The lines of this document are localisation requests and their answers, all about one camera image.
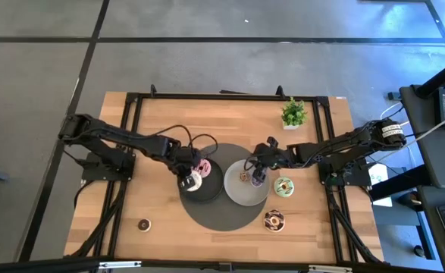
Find white paper label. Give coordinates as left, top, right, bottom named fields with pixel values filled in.
left=369, top=166, right=390, bottom=187

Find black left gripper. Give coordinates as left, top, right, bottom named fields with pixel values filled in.
left=168, top=146, right=204, bottom=192

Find grey side desk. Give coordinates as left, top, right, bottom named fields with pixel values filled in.
left=418, top=185, right=445, bottom=273

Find black round plate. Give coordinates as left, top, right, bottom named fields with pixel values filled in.
left=179, top=157, right=225, bottom=203

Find black side desk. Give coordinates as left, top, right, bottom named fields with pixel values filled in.
left=399, top=55, right=445, bottom=190

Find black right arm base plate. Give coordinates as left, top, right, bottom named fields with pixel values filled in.
left=318, top=162, right=373, bottom=187

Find white cable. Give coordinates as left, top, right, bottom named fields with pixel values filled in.
left=380, top=101, right=404, bottom=122

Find silver metal bracket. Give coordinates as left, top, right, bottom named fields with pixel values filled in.
left=308, top=265, right=354, bottom=273
left=98, top=260, right=143, bottom=271

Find grey round plate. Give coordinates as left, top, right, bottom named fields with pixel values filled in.
left=223, top=158, right=271, bottom=207

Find grey thin rod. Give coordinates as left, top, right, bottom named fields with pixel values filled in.
left=375, top=108, right=445, bottom=163

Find mint green frosted donut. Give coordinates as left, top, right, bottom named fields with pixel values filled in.
left=273, top=176, right=295, bottom=199

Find round dark grey woven placemat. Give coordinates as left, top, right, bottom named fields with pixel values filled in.
left=176, top=143, right=268, bottom=232

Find green plant in white pot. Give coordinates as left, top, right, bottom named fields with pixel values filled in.
left=280, top=96, right=308, bottom=131

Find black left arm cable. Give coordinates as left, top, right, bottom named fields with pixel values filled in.
left=152, top=124, right=219, bottom=158

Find large chocolate sprinkled donut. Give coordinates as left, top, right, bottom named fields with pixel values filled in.
left=263, top=209, right=286, bottom=233

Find black aluminium table frame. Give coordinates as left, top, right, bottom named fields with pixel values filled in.
left=64, top=83, right=386, bottom=266

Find large white frosted donut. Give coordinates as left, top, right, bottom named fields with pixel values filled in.
left=186, top=170, right=203, bottom=193

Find pink frosted donut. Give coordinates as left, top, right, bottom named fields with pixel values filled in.
left=194, top=158, right=212, bottom=179

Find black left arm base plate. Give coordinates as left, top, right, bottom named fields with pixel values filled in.
left=81, top=151, right=136, bottom=182

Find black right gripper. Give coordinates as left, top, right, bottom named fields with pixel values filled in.
left=249, top=136, right=297, bottom=183

